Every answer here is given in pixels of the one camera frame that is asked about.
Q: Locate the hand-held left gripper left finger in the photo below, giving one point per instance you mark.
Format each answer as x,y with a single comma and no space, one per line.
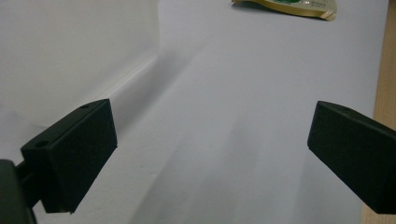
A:
74,158

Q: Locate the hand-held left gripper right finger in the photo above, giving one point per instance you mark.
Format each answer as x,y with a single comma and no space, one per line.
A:
355,155

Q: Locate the white upright board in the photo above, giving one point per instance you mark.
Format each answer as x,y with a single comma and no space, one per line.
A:
71,53

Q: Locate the gold and green foil pouch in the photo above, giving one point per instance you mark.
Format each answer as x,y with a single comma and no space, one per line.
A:
299,7

